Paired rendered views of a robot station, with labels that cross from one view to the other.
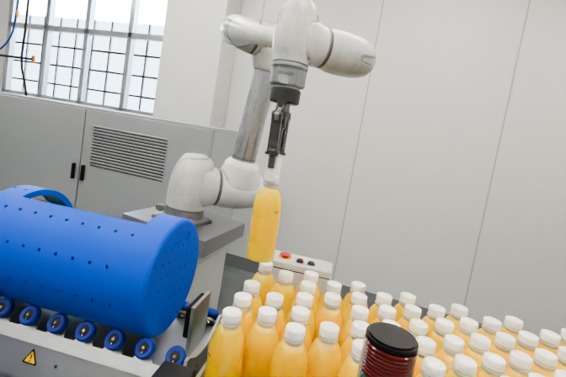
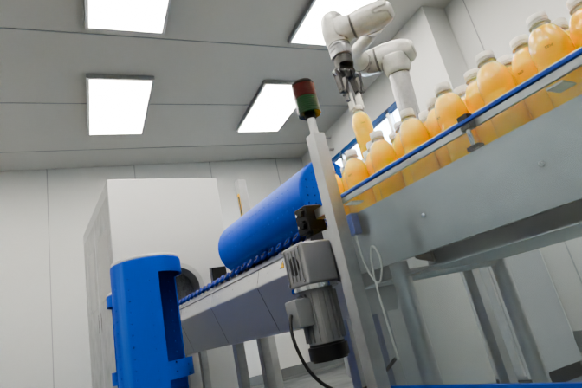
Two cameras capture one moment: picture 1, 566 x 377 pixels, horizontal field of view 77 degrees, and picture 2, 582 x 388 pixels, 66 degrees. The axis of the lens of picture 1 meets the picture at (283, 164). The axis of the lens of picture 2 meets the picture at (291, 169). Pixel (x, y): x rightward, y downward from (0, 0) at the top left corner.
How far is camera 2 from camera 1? 1.31 m
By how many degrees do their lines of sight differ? 52
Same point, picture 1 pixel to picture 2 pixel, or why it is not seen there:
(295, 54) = (331, 38)
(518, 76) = not seen: outside the picture
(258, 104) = (401, 96)
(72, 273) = (278, 203)
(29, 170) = not seen: hidden behind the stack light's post
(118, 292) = (292, 197)
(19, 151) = not seen: hidden behind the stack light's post
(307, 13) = (328, 17)
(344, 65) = (365, 22)
